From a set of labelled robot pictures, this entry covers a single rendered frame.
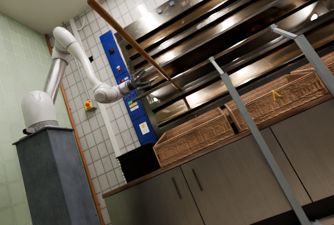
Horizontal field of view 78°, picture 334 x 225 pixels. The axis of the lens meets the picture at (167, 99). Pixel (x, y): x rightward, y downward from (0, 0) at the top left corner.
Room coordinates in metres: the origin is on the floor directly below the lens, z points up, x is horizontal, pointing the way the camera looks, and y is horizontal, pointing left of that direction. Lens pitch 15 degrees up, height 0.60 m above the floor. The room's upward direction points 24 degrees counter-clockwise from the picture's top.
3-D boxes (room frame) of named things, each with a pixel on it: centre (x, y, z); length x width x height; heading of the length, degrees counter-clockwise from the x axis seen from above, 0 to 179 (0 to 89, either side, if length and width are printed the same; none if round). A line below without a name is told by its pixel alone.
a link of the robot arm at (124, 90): (1.40, 0.24, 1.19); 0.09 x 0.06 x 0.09; 170
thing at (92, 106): (2.06, 0.77, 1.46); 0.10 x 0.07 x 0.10; 79
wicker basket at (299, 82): (1.55, -0.67, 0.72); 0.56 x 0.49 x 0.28; 78
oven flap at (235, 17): (1.81, -0.71, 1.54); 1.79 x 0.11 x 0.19; 79
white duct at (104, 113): (2.07, 0.67, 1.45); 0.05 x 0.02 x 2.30; 79
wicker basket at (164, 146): (1.67, -0.08, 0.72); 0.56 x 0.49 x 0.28; 80
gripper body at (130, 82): (1.39, 0.17, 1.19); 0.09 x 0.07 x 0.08; 80
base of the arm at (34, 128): (1.08, 0.71, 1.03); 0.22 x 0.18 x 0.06; 173
